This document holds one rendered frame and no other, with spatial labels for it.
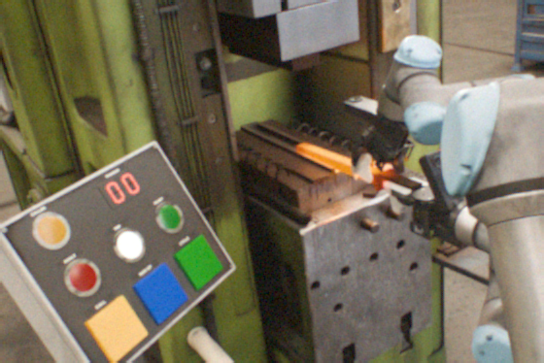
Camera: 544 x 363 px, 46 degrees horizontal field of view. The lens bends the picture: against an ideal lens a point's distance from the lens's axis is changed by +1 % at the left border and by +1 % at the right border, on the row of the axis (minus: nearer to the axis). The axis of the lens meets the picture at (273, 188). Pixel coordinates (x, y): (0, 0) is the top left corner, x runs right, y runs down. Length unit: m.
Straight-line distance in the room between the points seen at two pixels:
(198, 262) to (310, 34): 0.52
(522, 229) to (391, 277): 0.95
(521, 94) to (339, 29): 0.72
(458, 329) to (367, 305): 1.00
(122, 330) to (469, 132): 0.61
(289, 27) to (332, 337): 0.73
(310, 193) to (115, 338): 0.60
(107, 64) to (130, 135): 0.15
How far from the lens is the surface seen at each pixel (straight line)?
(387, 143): 1.26
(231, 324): 1.64
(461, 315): 2.62
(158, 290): 1.07
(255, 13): 1.25
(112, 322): 1.02
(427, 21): 1.75
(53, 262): 1.00
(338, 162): 1.43
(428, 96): 1.08
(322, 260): 1.43
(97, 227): 1.05
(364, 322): 1.62
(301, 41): 1.32
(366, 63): 1.66
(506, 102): 0.69
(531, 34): 5.47
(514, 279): 0.69
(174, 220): 1.13
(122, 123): 1.32
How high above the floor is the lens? 1.59
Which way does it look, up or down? 25 degrees down
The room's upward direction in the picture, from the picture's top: 7 degrees counter-clockwise
